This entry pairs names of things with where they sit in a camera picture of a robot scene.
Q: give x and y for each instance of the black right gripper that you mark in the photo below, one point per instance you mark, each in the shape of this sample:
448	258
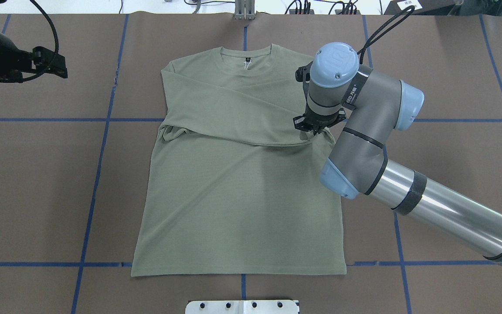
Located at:
316	122

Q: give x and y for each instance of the sage green long-sleeve shirt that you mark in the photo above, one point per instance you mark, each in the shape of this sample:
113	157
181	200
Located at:
233	187

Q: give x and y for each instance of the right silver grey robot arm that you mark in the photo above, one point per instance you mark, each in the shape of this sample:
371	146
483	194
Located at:
338	88

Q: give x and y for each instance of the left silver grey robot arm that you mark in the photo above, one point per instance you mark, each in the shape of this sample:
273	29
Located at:
52	27

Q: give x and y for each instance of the aluminium frame post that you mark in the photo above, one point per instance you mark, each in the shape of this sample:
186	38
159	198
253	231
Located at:
244	10

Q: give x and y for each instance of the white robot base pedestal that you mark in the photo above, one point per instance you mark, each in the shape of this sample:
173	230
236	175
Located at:
243	307

